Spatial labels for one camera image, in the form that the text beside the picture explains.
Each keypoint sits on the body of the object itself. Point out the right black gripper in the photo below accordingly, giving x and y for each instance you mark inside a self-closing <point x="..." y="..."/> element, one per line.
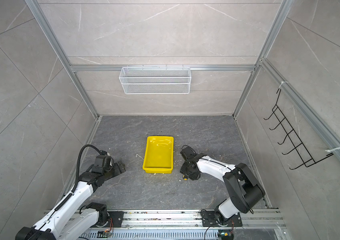
<point x="183" y="170"/>

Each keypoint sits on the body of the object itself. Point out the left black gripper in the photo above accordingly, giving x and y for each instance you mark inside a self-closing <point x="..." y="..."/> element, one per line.
<point x="117" y="170"/>

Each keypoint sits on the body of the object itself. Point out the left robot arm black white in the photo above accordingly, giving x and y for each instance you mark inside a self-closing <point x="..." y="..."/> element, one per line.
<point x="70" y="218"/>

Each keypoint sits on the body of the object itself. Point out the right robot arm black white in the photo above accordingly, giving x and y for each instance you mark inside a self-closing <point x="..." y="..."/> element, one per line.
<point x="243" y="188"/>

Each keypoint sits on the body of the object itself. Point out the yellow plastic bin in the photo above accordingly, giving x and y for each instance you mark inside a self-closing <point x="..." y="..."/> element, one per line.
<point x="159" y="155"/>

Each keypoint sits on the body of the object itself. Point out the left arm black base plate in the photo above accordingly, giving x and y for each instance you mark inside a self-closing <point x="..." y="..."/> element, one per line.
<point x="114" y="220"/>

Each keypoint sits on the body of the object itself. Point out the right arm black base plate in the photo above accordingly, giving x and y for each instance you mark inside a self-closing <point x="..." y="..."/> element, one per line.
<point x="215" y="219"/>

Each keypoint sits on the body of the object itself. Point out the white wire mesh basket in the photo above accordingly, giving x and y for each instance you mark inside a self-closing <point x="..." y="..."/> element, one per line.
<point x="155" y="80"/>

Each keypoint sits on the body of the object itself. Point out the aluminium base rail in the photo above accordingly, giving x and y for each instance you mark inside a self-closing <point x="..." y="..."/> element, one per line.
<point x="186" y="224"/>

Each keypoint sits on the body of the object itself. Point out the black wire hook rack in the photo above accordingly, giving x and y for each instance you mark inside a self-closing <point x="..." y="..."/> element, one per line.
<point x="291" y="135"/>

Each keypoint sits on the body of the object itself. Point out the white cable tie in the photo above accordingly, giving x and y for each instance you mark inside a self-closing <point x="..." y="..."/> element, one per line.
<point x="332" y="150"/>

